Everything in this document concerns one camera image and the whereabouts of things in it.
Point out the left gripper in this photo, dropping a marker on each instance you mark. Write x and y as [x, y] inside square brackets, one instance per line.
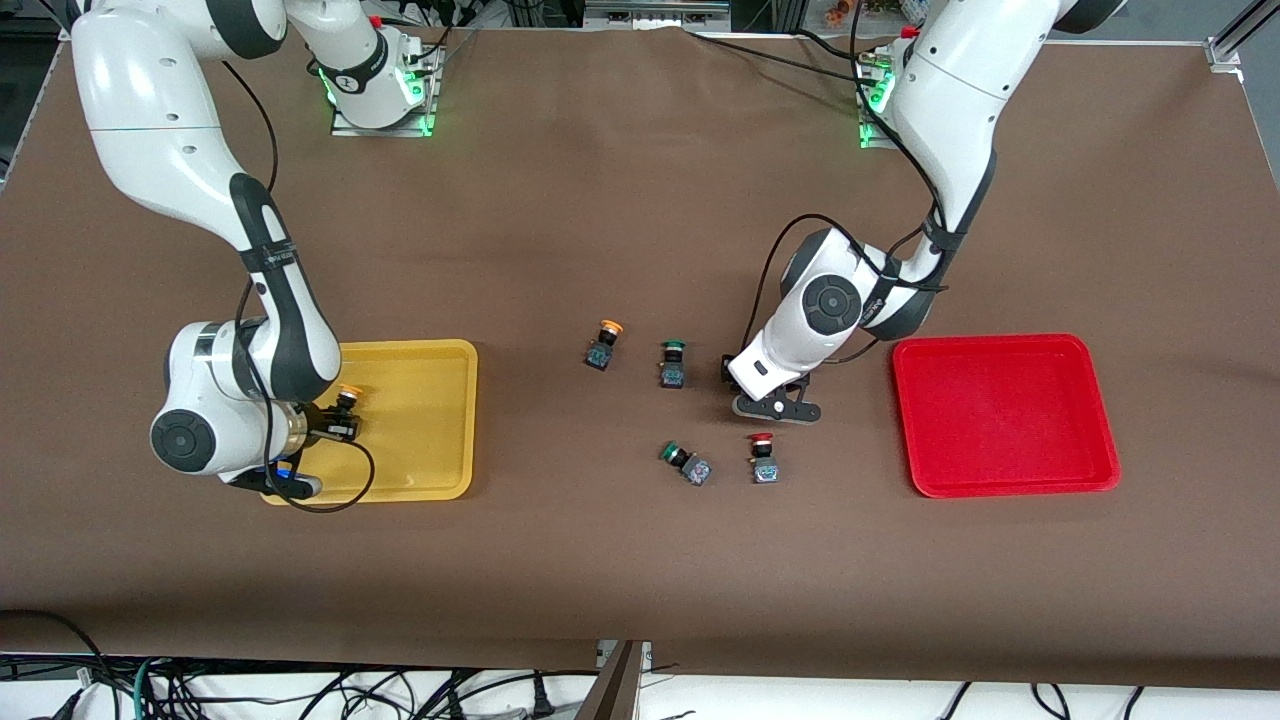
[727, 371]

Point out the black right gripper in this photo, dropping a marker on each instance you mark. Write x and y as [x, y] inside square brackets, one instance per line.
[318, 425]

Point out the yellow cap push button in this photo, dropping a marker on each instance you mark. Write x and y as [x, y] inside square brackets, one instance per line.
[603, 347]
[347, 395]

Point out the red cap push button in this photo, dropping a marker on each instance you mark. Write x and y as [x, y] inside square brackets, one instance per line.
[764, 460]

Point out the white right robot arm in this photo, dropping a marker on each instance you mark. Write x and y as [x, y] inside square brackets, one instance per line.
[150, 100]

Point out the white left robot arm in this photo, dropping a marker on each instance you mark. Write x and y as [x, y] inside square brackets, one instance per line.
[950, 90]

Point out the green cap push button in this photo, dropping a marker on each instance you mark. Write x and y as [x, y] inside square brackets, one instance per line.
[672, 365]
[688, 465]

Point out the yellow plastic tray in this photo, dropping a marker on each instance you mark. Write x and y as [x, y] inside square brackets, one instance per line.
[420, 420]

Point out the table cover sheet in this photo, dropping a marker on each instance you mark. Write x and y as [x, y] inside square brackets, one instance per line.
[600, 560]

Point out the red plastic tray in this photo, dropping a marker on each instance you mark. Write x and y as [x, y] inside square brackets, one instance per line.
[1000, 420]

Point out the brown table leg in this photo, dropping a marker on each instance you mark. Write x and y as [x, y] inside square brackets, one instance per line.
[615, 690]

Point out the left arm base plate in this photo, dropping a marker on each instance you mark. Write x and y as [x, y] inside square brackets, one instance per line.
[872, 140]

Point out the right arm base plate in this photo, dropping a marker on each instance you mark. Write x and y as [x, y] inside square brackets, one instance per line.
[400, 128]

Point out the aluminium frame profile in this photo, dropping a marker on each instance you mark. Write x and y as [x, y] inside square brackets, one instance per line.
[1225, 50]

